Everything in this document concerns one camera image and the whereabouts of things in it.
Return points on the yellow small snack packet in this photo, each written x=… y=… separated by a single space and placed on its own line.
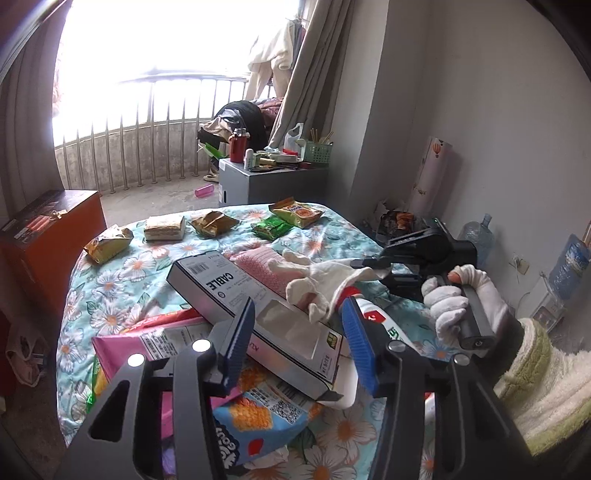
x=298 y=213

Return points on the cream hanging garment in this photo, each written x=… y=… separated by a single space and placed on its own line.
x=272 y=50

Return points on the person's right forearm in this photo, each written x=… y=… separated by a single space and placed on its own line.
x=545 y=383

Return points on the orange cardboard box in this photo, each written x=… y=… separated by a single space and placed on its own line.
x=51 y=258

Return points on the black bag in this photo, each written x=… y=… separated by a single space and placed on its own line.
x=247 y=117

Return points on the pink knit cloth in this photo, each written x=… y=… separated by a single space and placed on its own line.
x=268 y=267

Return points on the clear biscuit packet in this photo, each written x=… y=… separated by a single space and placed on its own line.
x=164 y=228

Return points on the metal balcony railing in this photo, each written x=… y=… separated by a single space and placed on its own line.
x=168 y=147

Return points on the white bottle strawberry label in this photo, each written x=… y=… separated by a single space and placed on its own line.
x=369 y=307

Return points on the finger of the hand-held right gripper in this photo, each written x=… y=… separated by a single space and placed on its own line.
x=371 y=263
x=397 y=286

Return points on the yellow brown small packet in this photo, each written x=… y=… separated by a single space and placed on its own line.
x=108 y=244

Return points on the white cotton glove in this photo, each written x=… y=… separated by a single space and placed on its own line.
x=318 y=281

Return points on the beige slipper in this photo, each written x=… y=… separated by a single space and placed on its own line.
x=211 y=176

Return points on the blue wrapped water jug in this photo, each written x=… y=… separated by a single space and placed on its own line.
x=570 y=265

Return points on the grey cabinet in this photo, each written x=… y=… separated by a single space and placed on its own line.
x=268 y=184

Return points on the pile of small toiletries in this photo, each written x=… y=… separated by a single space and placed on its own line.
x=281 y=159

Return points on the white detergent bottle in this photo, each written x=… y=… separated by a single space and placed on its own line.
x=293 y=141

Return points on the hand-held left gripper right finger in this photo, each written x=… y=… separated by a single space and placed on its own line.
x=362 y=346

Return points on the bundle of wooden sticks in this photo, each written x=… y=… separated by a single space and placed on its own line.
x=322 y=137

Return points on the blue snack bag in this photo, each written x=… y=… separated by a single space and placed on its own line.
x=258 y=420

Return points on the floral light blue blanket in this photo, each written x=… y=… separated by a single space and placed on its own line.
x=138 y=277

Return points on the green small packet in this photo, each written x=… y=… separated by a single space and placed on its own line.
x=272 y=227

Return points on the empty clear water jug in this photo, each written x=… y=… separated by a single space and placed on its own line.
x=480 y=240

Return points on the green plastic basket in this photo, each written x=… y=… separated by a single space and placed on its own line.
x=318 y=153

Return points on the small white bottle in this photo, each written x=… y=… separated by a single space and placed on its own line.
x=250 y=159

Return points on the wall socket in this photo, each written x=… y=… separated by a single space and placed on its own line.
x=521 y=266

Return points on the grey curtain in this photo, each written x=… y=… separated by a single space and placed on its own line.
x=314 y=69
x=27 y=138

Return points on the person's right hand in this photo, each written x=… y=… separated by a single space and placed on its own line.
x=443 y=309

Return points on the red thermos bottle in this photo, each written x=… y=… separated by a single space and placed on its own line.
x=238 y=147

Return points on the white tote bag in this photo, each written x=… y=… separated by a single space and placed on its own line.
x=25 y=355

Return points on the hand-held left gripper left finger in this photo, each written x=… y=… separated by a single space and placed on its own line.
x=235 y=341

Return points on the dark orange snack bag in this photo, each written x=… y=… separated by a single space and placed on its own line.
x=397 y=220

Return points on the pink foil snack bag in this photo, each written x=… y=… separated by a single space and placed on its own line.
x=157 y=339

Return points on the white balloon print roll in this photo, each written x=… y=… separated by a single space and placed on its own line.
x=431 y=175

